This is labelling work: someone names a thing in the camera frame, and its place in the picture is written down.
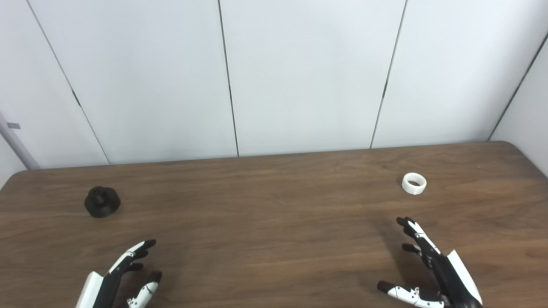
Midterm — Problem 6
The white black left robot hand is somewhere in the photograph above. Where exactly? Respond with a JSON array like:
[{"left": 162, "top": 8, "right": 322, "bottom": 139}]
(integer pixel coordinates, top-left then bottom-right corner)
[{"left": 75, "top": 240, "right": 163, "bottom": 308}]

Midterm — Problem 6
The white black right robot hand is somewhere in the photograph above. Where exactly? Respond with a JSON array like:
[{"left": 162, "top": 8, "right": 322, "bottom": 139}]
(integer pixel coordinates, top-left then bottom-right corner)
[{"left": 377, "top": 216, "right": 483, "bottom": 308}]

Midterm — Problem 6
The round black part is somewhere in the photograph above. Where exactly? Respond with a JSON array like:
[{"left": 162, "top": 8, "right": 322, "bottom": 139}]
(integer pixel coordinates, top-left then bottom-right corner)
[{"left": 84, "top": 186, "right": 121, "bottom": 218}]

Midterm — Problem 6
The white plastic ring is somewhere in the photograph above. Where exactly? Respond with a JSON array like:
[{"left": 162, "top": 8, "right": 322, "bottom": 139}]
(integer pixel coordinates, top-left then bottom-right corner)
[{"left": 402, "top": 172, "right": 427, "bottom": 195}]

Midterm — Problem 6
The grey metal pole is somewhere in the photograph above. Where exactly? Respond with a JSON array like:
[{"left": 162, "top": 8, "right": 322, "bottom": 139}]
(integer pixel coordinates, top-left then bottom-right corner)
[{"left": 0, "top": 112, "right": 40, "bottom": 170}]

